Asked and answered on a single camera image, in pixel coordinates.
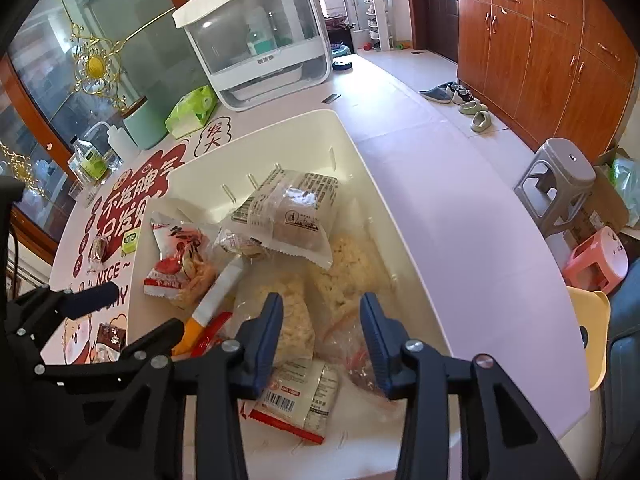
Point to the white shoe rack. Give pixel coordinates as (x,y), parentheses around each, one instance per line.
(382,10)

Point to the green tissue pack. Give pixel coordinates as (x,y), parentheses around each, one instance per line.
(190,112)

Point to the small clear nut packet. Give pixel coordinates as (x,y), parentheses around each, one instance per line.
(98,250)

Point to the plastic bottle green label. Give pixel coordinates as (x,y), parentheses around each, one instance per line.
(95,162)

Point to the brown wooden door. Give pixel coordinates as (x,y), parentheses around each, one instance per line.
(435,10)

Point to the white plastic storage bin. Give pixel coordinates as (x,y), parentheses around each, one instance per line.
(380,240)

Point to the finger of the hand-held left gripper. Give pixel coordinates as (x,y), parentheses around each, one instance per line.
(155,337)
(90,297)

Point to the white squeeze bottle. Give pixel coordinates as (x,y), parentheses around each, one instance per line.
(117,140)

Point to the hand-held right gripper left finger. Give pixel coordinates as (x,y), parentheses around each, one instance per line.
(265,342)

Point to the green slipper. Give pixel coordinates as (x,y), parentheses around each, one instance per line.
(472,107)
(481,121)

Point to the clear packet red print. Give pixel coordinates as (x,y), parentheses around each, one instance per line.
(350,360)

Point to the small black comb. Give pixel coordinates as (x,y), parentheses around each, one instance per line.
(332,98)

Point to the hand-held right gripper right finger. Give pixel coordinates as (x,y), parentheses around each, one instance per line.
(372,342)

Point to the white red snack packet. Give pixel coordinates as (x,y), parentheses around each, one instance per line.
(175,260)

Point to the small green packet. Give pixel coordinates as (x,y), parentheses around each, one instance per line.
(131,242)

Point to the pink plastic stool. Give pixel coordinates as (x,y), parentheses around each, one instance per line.
(600,260)

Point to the blue grey slipper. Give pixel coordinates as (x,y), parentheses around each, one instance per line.
(437,92)

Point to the yellow plastic chair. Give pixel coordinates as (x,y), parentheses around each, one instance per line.
(592,335)

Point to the mint green container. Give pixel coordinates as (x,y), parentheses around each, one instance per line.
(145,127)

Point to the green plastic bag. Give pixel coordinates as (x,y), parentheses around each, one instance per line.
(627,182)

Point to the orange white snack packet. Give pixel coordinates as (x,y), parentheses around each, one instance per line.
(215,297)

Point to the grey plastic stool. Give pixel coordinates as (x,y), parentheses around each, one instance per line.
(560,170)

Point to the clear crumb cake packet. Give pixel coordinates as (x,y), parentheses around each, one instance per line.
(345,270)
(297,325)

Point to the small clear pastry packet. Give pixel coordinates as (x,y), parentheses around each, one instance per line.
(240,246)

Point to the white countertop dish cabinet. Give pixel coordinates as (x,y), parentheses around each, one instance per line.
(260,75)

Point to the red white barcode packet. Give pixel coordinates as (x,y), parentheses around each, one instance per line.
(300,390)

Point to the brown white snack packet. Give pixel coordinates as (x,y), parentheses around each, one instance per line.
(112,335)

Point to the black white sneaker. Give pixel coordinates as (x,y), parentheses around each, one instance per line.
(462,94)

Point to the brown wooden cabinet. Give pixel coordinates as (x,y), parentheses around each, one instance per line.
(525,60)

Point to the printed red white tablecloth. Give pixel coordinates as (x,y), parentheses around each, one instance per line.
(107,220)

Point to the glass door cabinet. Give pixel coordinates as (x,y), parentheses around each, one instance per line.
(60,85)

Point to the black robot vacuum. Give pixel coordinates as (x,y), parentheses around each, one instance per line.
(343,64)

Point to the grey label bread packet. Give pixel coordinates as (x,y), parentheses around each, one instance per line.
(290,210)

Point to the plastic storage drawers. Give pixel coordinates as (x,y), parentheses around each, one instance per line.
(345,10)

